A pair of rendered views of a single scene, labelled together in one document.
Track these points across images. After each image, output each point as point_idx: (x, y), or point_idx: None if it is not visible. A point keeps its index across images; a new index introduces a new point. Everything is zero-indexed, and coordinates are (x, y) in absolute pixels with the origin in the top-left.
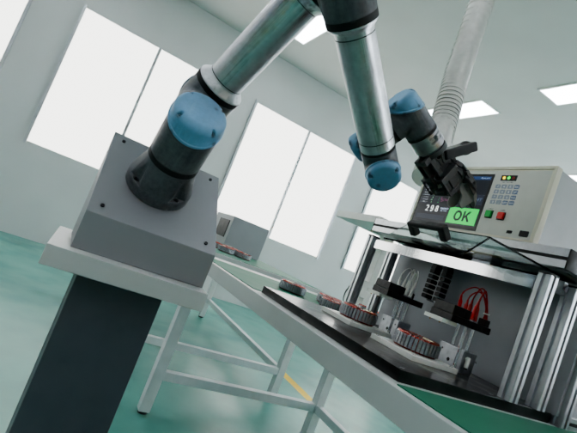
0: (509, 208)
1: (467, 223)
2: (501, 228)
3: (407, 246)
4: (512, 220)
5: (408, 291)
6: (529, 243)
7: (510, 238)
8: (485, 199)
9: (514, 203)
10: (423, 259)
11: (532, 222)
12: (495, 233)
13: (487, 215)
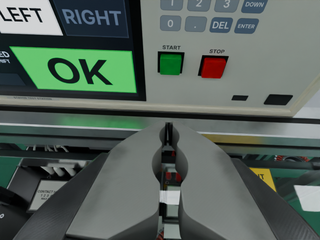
0: (239, 43)
1: (113, 88)
2: (216, 92)
3: (10, 157)
4: (248, 75)
5: (73, 170)
6: (313, 139)
7: (243, 107)
8: (137, 16)
9: (259, 25)
10: (75, 167)
11: (308, 77)
12: (204, 102)
13: (171, 72)
